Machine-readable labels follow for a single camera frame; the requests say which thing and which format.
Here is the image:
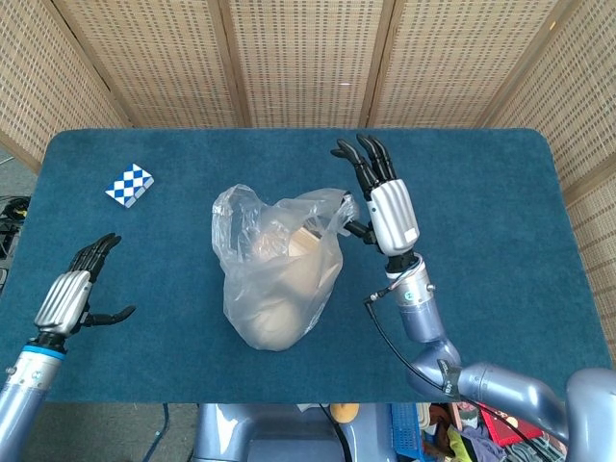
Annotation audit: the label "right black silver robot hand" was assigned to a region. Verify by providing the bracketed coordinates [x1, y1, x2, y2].
[330, 133, 421, 257]

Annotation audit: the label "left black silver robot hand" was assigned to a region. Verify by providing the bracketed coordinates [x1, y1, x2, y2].
[33, 232, 138, 338]

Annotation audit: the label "clear plastic bag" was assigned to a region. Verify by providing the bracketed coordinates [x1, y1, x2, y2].
[211, 184, 360, 352]

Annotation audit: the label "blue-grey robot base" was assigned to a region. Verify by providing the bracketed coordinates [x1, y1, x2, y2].
[191, 402, 400, 462]

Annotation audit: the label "cream round items in bag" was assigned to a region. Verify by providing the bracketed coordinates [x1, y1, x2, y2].
[283, 228, 338, 299]

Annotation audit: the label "blue white checkered block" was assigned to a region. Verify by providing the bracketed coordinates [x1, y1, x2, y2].
[104, 163, 155, 209]

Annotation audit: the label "round beige bowl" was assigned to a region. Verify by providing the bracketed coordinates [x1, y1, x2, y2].
[243, 297, 309, 352]

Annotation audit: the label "woven rattan folding screen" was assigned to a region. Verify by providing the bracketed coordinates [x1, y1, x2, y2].
[0, 0, 616, 333]

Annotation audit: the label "yellow-orange round object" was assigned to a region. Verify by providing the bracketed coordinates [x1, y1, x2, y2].
[328, 402, 361, 424]

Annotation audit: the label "blue plastic crate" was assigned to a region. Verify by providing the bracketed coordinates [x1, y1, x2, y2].
[389, 402, 425, 461]

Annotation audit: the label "yellow-green cloth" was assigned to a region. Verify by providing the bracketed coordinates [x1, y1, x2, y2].
[446, 425, 475, 462]

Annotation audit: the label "red booklet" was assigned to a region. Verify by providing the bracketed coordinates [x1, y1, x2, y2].
[480, 406, 545, 449]

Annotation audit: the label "purple cloth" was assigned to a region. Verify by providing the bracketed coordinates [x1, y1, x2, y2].
[461, 423, 509, 462]

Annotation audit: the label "bundle of floor cables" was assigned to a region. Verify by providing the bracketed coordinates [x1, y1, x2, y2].
[0, 194, 31, 259]

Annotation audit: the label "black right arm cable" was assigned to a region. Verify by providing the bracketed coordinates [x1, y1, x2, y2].
[363, 286, 574, 462]

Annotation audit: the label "blue floor cable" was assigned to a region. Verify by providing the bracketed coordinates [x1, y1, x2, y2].
[152, 402, 170, 451]

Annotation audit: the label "black cable strap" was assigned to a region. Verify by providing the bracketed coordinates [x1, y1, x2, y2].
[436, 358, 464, 399]

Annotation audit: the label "black cable on base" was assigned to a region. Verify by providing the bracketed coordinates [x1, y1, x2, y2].
[317, 402, 350, 462]

